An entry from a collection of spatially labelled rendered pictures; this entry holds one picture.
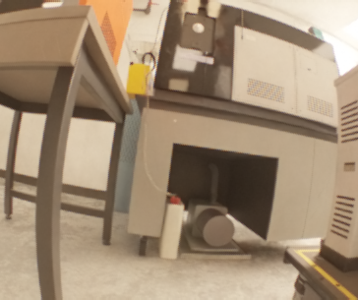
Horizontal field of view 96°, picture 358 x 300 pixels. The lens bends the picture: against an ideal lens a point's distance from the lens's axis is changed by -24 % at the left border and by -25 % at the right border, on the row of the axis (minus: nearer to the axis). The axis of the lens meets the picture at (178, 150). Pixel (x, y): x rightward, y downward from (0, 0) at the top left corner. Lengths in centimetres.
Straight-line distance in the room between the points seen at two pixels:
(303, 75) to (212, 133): 73
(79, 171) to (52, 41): 194
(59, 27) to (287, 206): 112
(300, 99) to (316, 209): 62
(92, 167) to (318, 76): 208
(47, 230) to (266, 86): 113
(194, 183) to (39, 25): 143
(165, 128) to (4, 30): 71
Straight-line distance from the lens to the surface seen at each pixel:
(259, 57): 126
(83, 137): 226
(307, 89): 138
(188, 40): 118
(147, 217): 94
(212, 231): 113
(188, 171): 159
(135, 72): 110
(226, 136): 96
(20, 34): 46
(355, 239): 47
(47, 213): 44
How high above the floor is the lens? 45
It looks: 4 degrees up
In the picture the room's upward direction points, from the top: 7 degrees clockwise
